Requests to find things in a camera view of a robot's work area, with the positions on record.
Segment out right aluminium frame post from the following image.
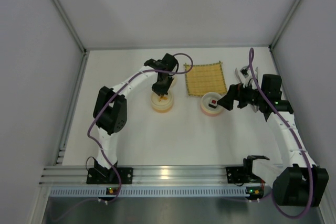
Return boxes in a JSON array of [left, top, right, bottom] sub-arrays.
[[268, 0, 303, 52]]

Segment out sushi roll red centre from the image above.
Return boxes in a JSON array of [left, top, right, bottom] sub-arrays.
[[208, 99, 218, 109]]

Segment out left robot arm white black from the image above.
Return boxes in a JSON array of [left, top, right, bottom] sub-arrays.
[[87, 54, 180, 183]]

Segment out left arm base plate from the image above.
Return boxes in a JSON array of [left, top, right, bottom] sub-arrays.
[[86, 167, 133, 185]]

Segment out orange lunch bowl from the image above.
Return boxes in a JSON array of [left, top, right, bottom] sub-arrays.
[[150, 90, 174, 114]]

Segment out metal tongs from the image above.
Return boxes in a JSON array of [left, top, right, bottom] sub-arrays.
[[235, 67, 259, 113]]

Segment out aluminium mounting rail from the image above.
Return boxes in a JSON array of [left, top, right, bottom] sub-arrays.
[[39, 165, 239, 186]]

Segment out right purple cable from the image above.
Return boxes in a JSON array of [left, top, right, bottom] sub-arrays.
[[248, 47, 316, 219]]

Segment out aluminium frame post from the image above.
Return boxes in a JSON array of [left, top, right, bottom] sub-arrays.
[[50, 0, 87, 55], [268, 0, 303, 52]]

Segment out pink lunch bowl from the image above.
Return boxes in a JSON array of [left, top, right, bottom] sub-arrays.
[[200, 92, 224, 116]]

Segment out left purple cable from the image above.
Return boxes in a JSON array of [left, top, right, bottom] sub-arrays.
[[87, 52, 194, 204]]

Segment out bamboo sushi mat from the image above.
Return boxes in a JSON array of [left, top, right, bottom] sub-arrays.
[[185, 61, 227, 97]]

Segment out purple cable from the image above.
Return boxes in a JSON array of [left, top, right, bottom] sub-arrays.
[[87, 52, 194, 204], [248, 47, 316, 219]]

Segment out left aluminium frame post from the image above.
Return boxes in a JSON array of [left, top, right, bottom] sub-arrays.
[[50, 0, 87, 55]]

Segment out cream lid pink handle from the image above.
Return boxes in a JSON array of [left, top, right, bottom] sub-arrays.
[[170, 77, 177, 88]]

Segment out slotted cable duct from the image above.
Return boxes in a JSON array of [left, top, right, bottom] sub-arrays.
[[49, 185, 263, 198]]

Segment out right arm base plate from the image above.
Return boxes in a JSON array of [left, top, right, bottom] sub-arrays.
[[226, 166, 261, 186]]

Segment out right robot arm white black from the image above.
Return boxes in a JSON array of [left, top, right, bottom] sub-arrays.
[[217, 74, 329, 207]]

